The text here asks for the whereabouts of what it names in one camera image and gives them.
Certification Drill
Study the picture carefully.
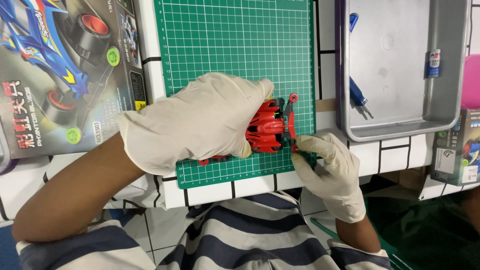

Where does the person's left hand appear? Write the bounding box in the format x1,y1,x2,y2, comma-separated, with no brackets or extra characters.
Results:
117,72,275,177

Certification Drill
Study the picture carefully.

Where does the person's right hand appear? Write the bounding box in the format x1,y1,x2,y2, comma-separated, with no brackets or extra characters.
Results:
291,132,367,224

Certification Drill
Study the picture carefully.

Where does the red toy race car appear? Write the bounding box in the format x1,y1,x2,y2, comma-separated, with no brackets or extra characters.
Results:
198,92,301,166

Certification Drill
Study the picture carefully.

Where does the green cutting mat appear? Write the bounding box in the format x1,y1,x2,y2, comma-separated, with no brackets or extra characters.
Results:
154,0,318,190

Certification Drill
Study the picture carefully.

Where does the white black lined tablecloth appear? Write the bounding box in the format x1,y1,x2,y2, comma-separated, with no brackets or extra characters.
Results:
0,0,480,222

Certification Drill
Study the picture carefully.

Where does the grey metal tray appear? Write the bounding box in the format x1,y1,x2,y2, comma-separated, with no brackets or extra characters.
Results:
339,0,472,143

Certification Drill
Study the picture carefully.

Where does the striped shirt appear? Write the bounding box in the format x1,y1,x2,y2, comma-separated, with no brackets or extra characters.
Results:
16,189,392,270

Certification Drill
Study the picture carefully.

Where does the blue white battery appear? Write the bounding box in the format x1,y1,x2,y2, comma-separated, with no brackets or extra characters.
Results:
427,49,442,79

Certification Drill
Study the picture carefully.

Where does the large toy car box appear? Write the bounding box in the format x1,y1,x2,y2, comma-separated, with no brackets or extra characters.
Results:
0,0,148,160

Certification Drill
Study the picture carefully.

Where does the small toy car box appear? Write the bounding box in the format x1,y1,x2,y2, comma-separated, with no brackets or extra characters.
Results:
430,109,480,187

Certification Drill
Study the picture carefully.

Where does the pink round object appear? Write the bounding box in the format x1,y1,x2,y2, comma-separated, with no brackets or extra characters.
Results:
460,54,480,110

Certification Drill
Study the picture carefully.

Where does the blue handled screwdriver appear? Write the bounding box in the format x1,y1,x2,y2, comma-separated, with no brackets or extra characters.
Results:
349,76,374,119

